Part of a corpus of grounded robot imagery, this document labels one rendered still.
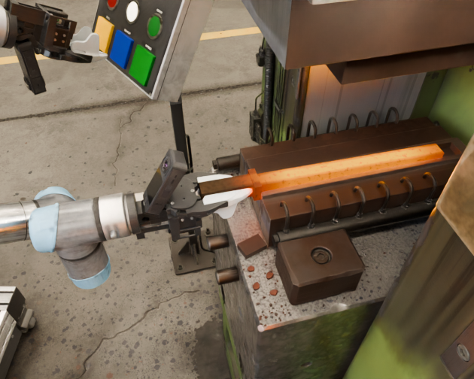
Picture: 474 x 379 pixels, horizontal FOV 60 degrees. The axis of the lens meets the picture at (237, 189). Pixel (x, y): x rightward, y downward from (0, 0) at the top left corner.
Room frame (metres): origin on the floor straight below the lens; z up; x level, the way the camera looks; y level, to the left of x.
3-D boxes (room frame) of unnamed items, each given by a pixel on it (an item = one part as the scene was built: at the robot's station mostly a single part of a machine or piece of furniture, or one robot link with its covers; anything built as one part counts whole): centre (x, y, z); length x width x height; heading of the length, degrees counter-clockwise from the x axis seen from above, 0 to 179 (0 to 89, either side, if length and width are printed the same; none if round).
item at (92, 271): (0.44, 0.29, 0.89); 0.11 x 0.08 x 0.11; 36
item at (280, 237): (0.46, -0.23, 0.95); 0.34 x 0.03 x 0.03; 104
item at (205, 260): (1.05, 0.19, 0.05); 0.22 x 0.22 x 0.09; 14
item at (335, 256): (0.37, -0.13, 0.95); 0.12 x 0.08 x 0.06; 104
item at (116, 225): (0.44, 0.20, 0.99); 0.08 x 0.05 x 0.08; 14
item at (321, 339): (0.53, -0.26, 0.69); 0.56 x 0.38 x 0.45; 104
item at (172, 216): (0.46, 0.12, 0.98); 0.12 x 0.08 x 0.09; 104
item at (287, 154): (0.58, -0.23, 0.96); 0.42 x 0.20 x 0.09; 104
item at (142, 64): (0.89, 0.22, 1.01); 0.07 x 0.05 x 0.07; 39
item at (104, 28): (1.05, 0.35, 1.01); 0.07 x 0.05 x 0.07; 39
